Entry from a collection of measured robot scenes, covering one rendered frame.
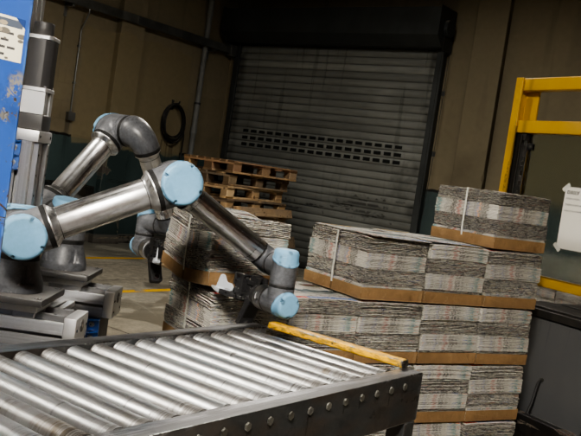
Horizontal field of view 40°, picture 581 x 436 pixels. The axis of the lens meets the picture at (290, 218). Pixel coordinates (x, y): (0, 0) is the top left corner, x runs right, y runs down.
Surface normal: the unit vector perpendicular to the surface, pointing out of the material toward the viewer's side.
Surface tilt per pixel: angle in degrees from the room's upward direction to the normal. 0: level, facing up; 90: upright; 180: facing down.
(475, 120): 90
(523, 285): 90
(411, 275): 90
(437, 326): 90
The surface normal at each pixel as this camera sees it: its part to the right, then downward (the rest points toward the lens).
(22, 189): 0.01, 0.06
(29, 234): 0.21, 0.14
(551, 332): -0.86, -0.10
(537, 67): -0.59, -0.04
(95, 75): 0.79, 0.15
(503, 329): 0.51, 0.11
